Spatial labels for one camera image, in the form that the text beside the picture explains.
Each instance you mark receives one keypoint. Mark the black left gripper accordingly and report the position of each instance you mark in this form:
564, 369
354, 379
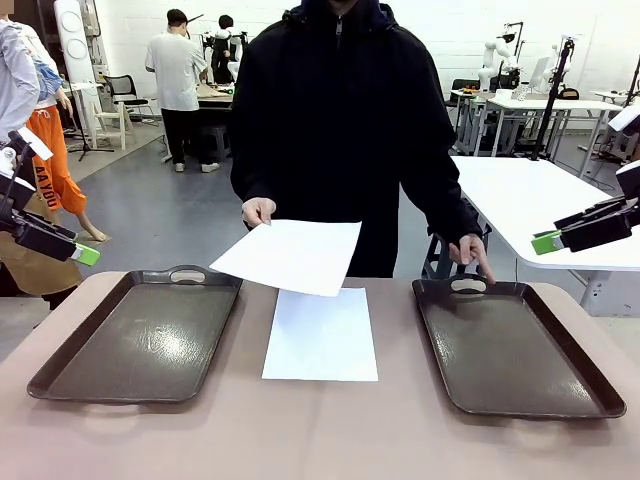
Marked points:
7, 220

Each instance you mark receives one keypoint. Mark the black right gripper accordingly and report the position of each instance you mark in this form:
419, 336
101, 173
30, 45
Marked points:
634, 212

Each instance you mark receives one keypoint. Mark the white A4 paper sheet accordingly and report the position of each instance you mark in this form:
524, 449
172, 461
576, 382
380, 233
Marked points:
320, 340
290, 255

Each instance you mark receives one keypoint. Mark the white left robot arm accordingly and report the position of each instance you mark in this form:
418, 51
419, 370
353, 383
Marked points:
12, 187

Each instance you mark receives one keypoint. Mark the person's left forearm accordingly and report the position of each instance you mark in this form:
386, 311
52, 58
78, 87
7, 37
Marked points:
450, 205

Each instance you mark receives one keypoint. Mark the white robot arm with lamp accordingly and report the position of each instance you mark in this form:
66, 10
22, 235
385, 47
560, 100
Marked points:
492, 60

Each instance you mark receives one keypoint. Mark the small white robot arm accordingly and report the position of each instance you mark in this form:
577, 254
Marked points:
555, 65

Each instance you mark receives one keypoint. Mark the person's left hand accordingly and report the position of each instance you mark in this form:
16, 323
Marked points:
470, 247

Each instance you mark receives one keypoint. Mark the person's right hand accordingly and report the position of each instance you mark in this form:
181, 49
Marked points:
257, 210

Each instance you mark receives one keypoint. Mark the tan brown apron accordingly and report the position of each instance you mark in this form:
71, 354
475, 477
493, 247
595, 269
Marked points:
35, 270

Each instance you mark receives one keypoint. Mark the large white table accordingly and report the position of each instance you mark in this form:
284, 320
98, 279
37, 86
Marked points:
525, 200

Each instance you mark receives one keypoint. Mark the mannequin in orange trousers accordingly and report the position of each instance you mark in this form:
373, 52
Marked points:
52, 150

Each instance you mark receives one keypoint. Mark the thin black floor stand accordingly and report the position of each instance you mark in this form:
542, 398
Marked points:
85, 145

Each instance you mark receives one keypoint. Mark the tall black tripod pole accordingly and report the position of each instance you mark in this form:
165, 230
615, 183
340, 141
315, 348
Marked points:
550, 110

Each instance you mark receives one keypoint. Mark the long white work table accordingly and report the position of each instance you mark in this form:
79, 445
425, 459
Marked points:
550, 104

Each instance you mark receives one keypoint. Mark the white wooden chair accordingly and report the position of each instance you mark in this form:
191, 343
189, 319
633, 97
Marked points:
112, 122

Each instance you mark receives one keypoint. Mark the dark brown plastic tray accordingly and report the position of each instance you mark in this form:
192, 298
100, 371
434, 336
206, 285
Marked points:
510, 360
150, 340

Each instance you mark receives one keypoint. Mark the white monitor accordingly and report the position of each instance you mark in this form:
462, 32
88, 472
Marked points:
539, 75

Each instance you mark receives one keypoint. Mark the dark step stool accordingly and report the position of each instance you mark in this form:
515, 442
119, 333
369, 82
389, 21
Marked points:
437, 260

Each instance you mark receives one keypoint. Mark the black mesh office chair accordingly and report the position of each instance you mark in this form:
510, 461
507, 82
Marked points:
122, 87

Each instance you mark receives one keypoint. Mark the figure in grey striped shirt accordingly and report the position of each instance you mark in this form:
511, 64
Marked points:
15, 70

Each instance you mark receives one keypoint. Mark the tall white air conditioner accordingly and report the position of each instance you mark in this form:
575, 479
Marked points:
75, 45

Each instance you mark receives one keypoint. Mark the small grey plastic stool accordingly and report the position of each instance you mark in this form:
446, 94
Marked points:
216, 142

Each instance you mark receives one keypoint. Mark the person in white t-shirt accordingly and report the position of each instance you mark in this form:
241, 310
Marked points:
175, 65

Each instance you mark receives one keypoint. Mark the wood-topped work table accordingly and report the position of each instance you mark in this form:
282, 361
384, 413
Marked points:
215, 95

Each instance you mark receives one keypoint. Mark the person in black clothes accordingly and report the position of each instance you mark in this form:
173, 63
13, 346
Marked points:
222, 55

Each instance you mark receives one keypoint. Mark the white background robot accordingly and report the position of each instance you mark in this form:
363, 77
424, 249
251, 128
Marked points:
235, 60

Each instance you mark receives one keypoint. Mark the person in black hoodie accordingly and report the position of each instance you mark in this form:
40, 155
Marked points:
340, 125

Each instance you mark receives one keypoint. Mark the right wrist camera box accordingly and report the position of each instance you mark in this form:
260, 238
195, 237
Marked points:
625, 120

